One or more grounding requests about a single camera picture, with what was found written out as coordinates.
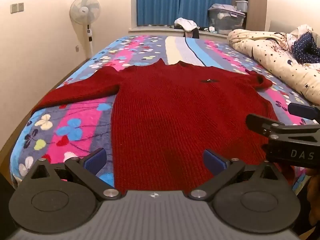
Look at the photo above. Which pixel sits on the navy dotted cloth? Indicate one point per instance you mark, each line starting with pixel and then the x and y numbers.
pixel 306 47

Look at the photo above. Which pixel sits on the white wall switch plate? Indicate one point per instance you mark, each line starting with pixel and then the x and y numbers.
pixel 14 8
pixel 21 7

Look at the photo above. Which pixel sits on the cream star-print quilt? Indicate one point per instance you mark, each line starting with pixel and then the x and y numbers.
pixel 262 47

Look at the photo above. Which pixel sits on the white clothes pile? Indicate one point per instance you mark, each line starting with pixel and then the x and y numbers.
pixel 186 23

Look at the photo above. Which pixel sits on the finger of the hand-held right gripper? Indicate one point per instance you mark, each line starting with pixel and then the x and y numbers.
pixel 262 125
pixel 301 110

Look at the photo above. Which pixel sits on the white plastic storage box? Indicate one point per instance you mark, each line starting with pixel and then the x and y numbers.
pixel 241 5

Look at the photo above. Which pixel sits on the dark chair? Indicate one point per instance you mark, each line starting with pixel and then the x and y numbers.
pixel 192 33

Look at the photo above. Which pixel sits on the small white box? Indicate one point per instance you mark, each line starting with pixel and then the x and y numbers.
pixel 213 29

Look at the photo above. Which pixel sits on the red knit sweater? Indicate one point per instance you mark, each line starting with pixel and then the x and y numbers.
pixel 175 117

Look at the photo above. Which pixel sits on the clear plastic storage bin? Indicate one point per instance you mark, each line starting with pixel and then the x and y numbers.
pixel 225 20

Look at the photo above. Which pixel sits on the white standing fan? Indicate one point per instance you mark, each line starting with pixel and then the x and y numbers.
pixel 85 10

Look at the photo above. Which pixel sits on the blue curtain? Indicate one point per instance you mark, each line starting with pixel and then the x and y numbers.
pixel 162 2

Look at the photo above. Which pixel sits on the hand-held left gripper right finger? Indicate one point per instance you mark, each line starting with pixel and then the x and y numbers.
pixel 213 162

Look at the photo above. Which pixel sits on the wooden shelf unit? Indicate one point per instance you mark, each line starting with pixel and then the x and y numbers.
pixel 257 2

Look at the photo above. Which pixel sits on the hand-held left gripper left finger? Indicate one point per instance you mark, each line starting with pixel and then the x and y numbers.
pixel 96 161

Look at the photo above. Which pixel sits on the window sill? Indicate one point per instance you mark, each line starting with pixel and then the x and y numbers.
pixel 155 29

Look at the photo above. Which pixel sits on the floral striped fleece blanket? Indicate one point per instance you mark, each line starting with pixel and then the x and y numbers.
pixel 75 120

